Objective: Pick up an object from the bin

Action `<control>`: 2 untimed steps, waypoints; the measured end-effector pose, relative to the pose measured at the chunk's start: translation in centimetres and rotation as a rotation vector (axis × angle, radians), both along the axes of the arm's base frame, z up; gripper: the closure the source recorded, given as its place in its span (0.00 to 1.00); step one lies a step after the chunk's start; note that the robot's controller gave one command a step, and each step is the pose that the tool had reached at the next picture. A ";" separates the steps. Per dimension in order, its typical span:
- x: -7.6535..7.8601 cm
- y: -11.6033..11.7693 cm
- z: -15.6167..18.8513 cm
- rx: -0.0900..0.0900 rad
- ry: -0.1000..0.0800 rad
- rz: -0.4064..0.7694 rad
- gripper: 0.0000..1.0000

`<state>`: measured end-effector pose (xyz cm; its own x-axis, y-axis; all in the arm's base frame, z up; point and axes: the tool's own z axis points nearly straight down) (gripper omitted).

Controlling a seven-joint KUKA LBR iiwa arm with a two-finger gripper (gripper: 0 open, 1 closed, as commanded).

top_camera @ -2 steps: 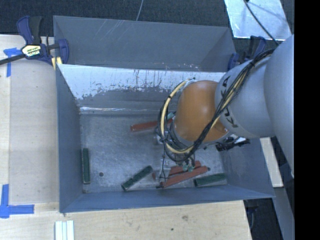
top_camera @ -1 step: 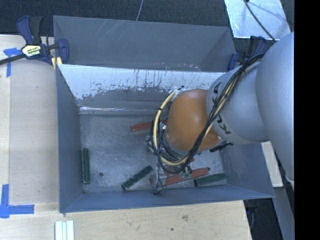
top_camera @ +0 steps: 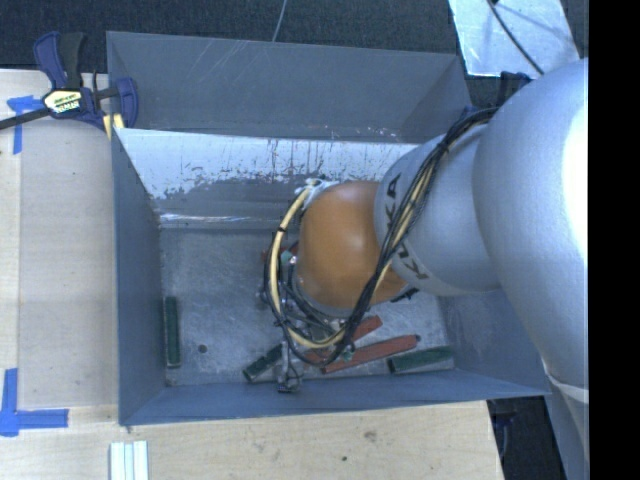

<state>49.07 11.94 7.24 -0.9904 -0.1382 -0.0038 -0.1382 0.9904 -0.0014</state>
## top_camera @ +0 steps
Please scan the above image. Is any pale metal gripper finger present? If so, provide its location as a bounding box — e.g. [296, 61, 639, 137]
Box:
[278, 342, 294, 388]

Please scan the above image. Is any dark green flat block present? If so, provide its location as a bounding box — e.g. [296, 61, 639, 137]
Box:
[242, 342, 286, 384]
[387, 345, 454, 375]
[163, 295, 183, 369]

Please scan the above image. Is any red-brown flat block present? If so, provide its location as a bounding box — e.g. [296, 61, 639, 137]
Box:
[319, 334, 421, 376]

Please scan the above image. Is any pale wood flat board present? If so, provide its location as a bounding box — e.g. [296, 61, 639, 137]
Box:
[17, 117, 121, 410]

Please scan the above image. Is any grey metal bin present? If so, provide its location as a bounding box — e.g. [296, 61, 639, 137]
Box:
[105, 30, 552, 427]

